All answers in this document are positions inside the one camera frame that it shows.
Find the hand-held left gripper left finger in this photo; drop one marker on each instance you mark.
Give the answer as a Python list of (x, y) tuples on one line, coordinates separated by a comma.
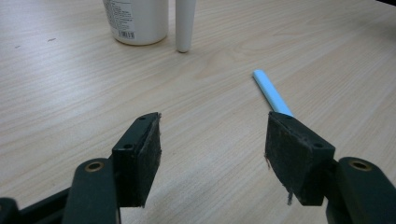
[(137, 168)]

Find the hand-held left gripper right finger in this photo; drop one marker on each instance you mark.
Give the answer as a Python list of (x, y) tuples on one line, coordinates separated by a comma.
[(295, 161)]

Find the white plastic bottle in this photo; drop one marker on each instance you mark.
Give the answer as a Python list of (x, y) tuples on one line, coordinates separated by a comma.
[(141, 20)]

